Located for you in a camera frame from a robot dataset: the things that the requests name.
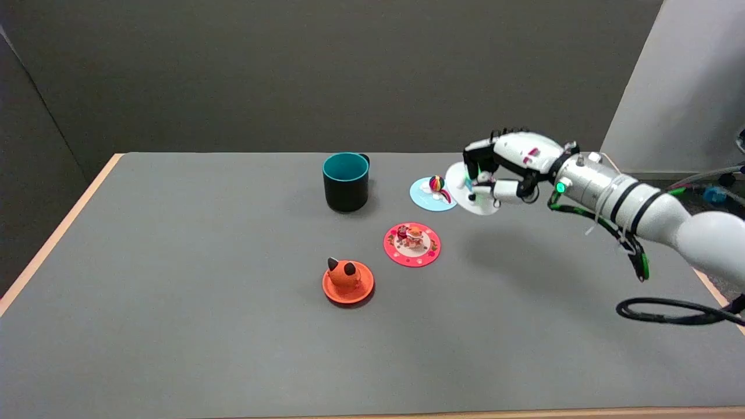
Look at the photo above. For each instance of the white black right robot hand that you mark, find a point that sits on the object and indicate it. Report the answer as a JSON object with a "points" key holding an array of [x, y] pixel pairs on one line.
{"points": [[527, 150]]}

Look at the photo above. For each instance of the white cup lid with figurine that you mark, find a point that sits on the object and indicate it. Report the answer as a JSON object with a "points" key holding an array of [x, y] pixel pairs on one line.
{"points": [[484, 206]]}

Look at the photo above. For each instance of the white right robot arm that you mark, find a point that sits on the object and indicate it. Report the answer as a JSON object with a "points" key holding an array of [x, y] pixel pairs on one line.
{"points": [[652, 209]]}

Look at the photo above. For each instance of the light blue lid with balloon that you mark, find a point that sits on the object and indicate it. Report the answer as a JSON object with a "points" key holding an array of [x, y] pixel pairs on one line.
{"points": [[428, 199]]}

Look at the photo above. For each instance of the red lid with bear figurine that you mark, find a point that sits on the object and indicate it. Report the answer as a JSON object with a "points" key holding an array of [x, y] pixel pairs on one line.
{"points": [[412, 251]]}

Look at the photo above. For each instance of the black cup with teal interior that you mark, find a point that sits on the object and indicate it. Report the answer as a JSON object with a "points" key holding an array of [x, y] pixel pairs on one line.
{"points": [[347, 192]]}

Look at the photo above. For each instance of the orange lid with cat figurine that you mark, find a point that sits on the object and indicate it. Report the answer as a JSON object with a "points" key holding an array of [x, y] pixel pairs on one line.
{"points": [[347, 285]]}

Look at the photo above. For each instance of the office chair with castors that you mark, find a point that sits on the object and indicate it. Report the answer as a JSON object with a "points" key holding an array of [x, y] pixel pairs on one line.
{"points": [[707, 173]]}

